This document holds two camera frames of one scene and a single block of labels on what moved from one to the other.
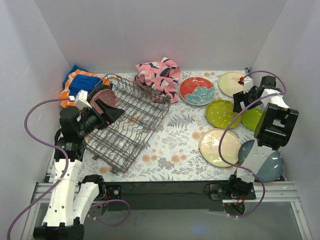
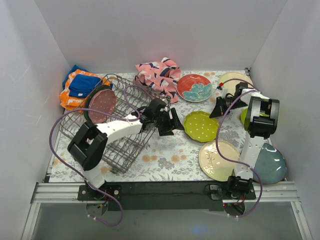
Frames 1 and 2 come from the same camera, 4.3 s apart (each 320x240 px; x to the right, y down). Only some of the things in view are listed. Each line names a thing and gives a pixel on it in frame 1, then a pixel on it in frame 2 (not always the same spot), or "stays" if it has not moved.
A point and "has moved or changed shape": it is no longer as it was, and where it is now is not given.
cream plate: [228, 83] stays
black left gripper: [100, 116] -> [165, 121]
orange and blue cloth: [78, 79] stays
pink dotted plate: [108, 97] stays
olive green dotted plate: [220, 113] -> [198, 126]
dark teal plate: [97, 89] stays
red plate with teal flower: [197, 91] has moved or changed shape
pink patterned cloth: [160, 78] stays
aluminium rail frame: [263, 193] stays
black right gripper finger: [239, 97] -> [220, 108]
